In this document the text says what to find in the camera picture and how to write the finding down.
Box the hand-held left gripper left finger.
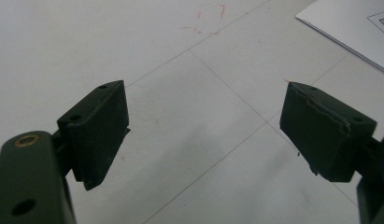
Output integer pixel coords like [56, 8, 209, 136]
[56, 79, 132, 191]

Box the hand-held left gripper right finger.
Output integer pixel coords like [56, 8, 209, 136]
[278, 81, 377, 184]

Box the white paper sheet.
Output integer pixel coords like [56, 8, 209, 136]
[295, 0, 384, 77]

